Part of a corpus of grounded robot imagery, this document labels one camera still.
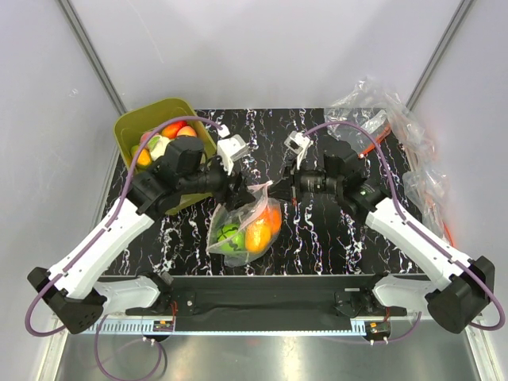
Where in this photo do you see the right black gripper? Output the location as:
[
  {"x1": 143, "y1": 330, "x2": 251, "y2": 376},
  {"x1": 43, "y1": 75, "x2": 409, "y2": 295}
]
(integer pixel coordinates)
[{"x1": 264, "y1": 155, "x2": 341, "y2": 206}]

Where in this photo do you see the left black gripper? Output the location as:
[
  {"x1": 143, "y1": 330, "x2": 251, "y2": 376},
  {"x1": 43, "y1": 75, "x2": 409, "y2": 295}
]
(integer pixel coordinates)
[{"x1": 180, "y1": 153, "x2": 256, "y2": 211}]

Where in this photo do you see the orange fruit toy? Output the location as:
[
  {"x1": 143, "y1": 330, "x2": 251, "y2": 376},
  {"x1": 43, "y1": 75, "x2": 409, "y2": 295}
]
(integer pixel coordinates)
[{"x1": 263, "y1": 205, "x2": 282, "y2": 235}]

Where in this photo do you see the clear zip top bag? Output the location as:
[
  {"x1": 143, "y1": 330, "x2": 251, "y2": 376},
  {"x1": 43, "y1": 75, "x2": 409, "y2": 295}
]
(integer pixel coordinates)
[{"x1": 206, "y1": 180, "x2": 283, "y2": 267}]

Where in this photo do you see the green striped watermelon toy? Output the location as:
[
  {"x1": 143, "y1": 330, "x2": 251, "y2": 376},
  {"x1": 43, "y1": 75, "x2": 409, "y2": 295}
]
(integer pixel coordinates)
[{"x1": 217, "y1": 224, "x2": 246, "y2": 253}]

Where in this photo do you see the white cauliflower toy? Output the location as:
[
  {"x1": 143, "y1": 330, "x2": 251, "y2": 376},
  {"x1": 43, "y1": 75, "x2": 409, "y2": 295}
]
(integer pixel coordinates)
[{"x1": 147, "y1": 135, "x2": 172, "y2": 161}]

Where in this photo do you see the olive green plastic bin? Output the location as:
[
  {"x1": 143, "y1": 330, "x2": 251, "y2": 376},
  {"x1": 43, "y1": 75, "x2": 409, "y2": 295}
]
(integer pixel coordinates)
[{"x1": 114, "y1": 98, "x2": 217, "y2": 216}]

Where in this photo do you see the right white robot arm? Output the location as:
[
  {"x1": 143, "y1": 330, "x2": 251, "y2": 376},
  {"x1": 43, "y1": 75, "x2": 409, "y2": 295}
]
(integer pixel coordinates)
[{"x1": 268, "y1": 146, "x2": 495, "y2": 333}]

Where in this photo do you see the black marble pattern mat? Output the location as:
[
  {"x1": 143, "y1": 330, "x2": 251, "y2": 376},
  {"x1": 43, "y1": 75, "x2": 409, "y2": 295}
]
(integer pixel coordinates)
[{"x1": 77, "y1": 108, "x2": 457, "y2": 289}]

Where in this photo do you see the pink peach upper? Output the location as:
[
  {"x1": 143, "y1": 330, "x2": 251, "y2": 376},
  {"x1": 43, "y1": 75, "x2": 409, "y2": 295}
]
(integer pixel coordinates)
[{"x1": 177, "y1": 125, "x2": 198, "y2": 137}]

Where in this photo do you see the pink peach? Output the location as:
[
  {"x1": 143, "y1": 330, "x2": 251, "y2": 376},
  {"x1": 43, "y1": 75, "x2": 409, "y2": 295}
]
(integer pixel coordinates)
[
  {"x1": 177, "y1": 125, "x2": 198, "y2": 137},
  {"x1": 140, "y1": 132, "x2": 160, "y2": 145}
]

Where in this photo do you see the red tomato toy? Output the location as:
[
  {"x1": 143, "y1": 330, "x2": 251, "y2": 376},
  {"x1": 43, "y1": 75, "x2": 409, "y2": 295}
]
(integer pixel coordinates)
[{"x1": 160, "y1": 121, "x2": 187, "y2": 139}]

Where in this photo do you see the yellow mango toy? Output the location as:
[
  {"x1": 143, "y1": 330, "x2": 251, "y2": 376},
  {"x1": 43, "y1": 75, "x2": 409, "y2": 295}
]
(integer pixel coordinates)
[{"x1": 131, "y1": 144, "x2": 152, "y2": 169}]

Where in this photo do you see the pink peach lower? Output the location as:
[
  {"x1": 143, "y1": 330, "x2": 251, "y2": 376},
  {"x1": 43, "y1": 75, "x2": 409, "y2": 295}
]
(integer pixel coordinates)
[{"x1": 140, "y1": 132, "x2": 160, "y2": 145}]

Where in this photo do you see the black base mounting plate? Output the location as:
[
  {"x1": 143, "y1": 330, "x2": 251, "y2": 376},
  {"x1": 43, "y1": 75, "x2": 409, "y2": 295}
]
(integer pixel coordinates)
[{"x1": 126, "y1": 275, "x2": 383, "y2": 318}]

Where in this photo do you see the pile of clear bags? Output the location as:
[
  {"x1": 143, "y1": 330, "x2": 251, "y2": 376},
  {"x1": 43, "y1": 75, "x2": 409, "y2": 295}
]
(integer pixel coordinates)
[{"x1": 324, "y1": 78, "x2": 453, "y2": 244}]

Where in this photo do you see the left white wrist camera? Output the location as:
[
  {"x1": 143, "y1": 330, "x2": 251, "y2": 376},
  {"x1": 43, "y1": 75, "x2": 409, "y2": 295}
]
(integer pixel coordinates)
[{"x1": 217, "y1": 125, "x2": 248, "y2": 175}]

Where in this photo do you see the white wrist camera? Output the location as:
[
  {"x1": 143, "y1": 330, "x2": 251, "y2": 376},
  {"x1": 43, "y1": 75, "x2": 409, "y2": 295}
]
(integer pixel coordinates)
[
  {"x1": 284, "y1": 131, "x2": 313, "y2": 170},
  {"x1": 217, "y1": 125, "x2": 248, "y2": 175}
]

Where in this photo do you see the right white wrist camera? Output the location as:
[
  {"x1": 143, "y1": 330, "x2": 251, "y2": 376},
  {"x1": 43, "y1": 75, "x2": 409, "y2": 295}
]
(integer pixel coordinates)
[{"x1": 284, "y1": 131, "x2": 313, "y2": 170}]

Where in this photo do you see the aluminium frame rail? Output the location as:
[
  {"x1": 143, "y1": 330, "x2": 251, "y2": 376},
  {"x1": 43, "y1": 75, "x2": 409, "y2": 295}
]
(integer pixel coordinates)
[{"x1": 51, "y1": 287, "x2": 485, "y2": 322}]

